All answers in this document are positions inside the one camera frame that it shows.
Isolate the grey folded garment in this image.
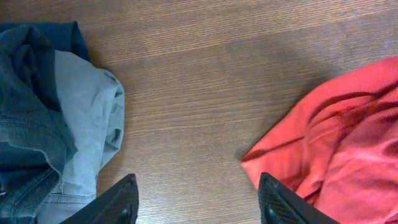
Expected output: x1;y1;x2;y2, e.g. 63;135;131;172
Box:
35;51;125;223

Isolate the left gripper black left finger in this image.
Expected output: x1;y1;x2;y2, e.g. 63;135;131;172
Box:
61;174;139;224

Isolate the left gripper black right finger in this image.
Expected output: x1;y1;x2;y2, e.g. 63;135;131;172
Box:
258;172;337;224

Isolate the red printed t-shirt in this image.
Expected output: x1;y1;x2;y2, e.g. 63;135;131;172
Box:
241;57;397;223

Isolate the dark folded garment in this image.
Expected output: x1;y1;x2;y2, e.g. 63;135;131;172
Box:
1;22;89;223

